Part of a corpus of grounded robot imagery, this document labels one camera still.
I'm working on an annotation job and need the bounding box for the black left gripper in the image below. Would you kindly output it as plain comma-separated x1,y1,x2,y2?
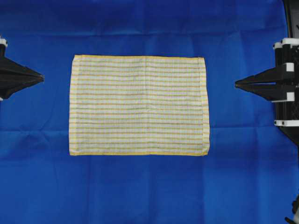
0,37,44,101

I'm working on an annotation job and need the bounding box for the black frame at right edge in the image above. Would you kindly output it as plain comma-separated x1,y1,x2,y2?
283,0,299,38

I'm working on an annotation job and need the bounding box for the yellow white checked towel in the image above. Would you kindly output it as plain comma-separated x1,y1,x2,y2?
69,55,210,156

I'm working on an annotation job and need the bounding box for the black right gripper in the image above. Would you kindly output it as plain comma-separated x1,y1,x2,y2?
235,38,299,127

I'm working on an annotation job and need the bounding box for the black white object bottom right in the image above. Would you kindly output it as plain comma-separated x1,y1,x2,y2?
285,195,299,224

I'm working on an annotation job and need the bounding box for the blue table cloth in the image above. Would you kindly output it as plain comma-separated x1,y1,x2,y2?
0,0,299,224

